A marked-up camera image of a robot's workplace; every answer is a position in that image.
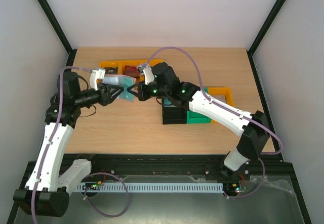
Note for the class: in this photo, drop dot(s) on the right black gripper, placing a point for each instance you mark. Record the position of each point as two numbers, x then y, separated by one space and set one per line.
141 92

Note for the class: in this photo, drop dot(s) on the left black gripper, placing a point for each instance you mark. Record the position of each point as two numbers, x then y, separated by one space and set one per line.
105 94

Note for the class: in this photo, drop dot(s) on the pink card holder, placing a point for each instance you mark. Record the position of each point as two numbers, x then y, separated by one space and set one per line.
113 79

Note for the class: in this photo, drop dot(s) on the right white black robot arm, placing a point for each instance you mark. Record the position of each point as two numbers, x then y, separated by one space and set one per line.
251 128

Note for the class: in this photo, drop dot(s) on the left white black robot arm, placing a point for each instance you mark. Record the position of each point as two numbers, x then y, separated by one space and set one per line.
47 192

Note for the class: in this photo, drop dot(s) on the red card stack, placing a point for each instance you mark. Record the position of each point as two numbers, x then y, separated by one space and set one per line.
131 71

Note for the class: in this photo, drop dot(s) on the black card stack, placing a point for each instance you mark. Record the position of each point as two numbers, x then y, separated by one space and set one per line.
111 70

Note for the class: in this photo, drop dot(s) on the teal card stack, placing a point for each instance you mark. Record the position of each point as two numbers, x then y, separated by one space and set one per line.
168 103

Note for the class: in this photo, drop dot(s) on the pink card in bin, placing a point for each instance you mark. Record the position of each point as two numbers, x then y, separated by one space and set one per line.
221 98

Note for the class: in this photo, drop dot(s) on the yellow bin left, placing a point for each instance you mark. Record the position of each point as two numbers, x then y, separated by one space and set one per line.
104 64

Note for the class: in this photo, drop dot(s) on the yellow bin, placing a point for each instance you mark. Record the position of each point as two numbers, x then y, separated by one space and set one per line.
153 62
104 64
130 63
226 91

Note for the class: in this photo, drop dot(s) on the yellow bin middle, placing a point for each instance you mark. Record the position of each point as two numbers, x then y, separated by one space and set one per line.
130 63

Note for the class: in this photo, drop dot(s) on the black bin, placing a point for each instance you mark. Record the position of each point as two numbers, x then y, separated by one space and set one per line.
173 115

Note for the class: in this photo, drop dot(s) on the green bin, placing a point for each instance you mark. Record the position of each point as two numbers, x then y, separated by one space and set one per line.
193 118

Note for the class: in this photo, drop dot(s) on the yellow bin far right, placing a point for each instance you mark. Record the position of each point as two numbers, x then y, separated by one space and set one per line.
226 91

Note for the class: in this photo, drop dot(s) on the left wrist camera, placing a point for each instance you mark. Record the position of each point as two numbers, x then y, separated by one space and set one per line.
96 75

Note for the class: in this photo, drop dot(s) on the white slotted cable duct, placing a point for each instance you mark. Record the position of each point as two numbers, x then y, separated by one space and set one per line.
158 188

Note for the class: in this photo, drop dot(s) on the left black frame post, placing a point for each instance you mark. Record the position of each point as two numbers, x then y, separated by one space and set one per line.
56 26

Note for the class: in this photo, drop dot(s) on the black frame post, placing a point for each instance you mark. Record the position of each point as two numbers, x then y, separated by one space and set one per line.
265 26
56 26

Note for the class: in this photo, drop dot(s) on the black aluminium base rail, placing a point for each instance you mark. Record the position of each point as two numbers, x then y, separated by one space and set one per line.
208 166

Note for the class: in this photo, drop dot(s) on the right black frame post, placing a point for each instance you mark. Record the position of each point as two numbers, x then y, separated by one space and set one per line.
265 26

